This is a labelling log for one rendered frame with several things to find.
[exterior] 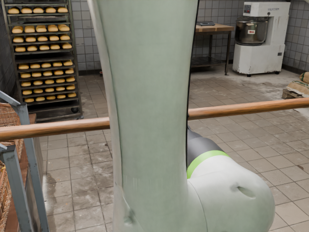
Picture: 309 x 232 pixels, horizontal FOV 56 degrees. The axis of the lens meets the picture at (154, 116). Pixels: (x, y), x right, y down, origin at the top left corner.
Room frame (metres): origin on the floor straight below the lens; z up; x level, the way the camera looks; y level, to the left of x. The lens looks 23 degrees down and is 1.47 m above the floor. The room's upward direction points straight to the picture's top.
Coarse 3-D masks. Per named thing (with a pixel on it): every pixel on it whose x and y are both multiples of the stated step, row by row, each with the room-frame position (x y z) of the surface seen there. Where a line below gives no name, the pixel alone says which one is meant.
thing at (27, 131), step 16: (192, 112) 0.70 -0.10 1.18; (208, 112) 0.71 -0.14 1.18; (224, 112) 0.72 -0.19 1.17; (240, 112) 0.74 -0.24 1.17; (256, 112) 0.75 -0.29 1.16; (0, 128) 0.57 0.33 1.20; (16, 128) 0.57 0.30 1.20; (32, 128) 0.58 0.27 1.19; (48, 128) 0.59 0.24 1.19; (64, 128) 0.60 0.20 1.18; (80, 128) 0.61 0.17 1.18; (96, 128) 0.62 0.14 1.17
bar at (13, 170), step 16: (0, 96) 1.34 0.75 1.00; (16, 112) 1.37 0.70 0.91; (0, 144) 0.92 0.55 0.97; (32, 144) 1.37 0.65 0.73; (16, 160) 0.91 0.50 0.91; (32, 160) 1.36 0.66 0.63; (16, 176) 0.91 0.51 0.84; (32, 176) 1.36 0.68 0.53; (16, 192) 0.90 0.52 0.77; (16, 208) 0.90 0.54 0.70; (48, 224) 1.40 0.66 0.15
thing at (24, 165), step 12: (0, 120) 2.01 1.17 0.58; (24, 144) 1.64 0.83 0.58; (36, 144) 1.93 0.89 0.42; (24, 156) 1.49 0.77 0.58; (36, 156) 1.84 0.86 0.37; (24, 168) 1.36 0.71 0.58; (24, 180) 1.25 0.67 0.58; (12, 204) 1.06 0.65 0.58; (36, 204) 1.45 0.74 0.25; (12, 216) 0.99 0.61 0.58; (36, 216) 1.39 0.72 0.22; (12, 228) 0.92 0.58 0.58; (36, 228) 1.32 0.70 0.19
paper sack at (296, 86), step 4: (296, 80) 4.12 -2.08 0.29; (300, 80) 4.10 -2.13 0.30; (288, 84) 4.11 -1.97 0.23; (292, 84) 4.04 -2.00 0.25; (296, 84) 3.99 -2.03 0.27; (300, 84) 3.95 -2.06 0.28; (304, 84) 3.91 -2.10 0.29; (308, 84) 3.90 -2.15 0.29; (288, 88) 4.05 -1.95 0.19; (292, 88) 4.00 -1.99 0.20; (296, 88) 3.95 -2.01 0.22; (300, 88) 3.90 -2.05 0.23; (304, 88) 3.85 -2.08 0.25; (308, 88) 3.82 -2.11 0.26; (296, 92) 3.90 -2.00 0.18; (300, 92) 3.87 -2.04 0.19
